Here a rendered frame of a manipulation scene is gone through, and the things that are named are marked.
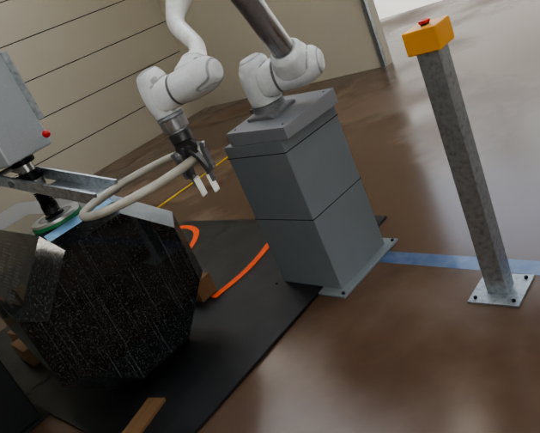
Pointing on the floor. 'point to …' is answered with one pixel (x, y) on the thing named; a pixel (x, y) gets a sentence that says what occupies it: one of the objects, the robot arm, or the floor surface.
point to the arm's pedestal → (312, 206)
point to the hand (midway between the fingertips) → (207, 184)
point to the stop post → (464, 163)
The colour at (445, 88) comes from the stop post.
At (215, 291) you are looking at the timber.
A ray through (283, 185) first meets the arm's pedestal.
